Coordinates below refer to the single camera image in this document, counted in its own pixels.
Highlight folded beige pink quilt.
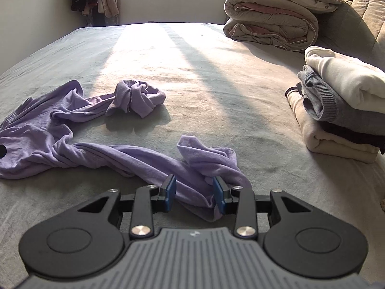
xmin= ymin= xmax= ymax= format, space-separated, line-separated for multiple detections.
xmin=223 ymin=0 xmax=319 ymax=52

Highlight folded beige garment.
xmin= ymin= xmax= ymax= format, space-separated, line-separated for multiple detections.
xmin=287 ymin=92 xmax=380 ymax=164

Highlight hanging pink clothes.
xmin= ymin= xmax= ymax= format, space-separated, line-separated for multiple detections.
xmin=81 ymin=0 xmax=119 ymax=19

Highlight folded grey sweater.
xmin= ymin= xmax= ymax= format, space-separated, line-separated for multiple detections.
xmin=298 ymin=65 xmax=385 ymax=136

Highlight grey quilted headboard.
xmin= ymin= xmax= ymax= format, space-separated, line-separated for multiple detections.
xmin=316 ymin=0 xmax=385 ymax=70

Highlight purple shirt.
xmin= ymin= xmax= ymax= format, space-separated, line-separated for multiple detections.
xmin=0 ymin=80 xmax=251 ymax=222

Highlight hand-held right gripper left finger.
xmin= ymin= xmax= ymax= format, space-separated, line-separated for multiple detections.
xmin=77 ymin=175 xmax=178 ymax=239

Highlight white pillow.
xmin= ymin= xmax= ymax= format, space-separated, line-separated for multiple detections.
xmin=259 ymin=0 xmax=345 ymax=14

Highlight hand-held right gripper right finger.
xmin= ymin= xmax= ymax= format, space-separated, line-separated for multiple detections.
xmin=212 ymin=176 xmax=310 ymax=239

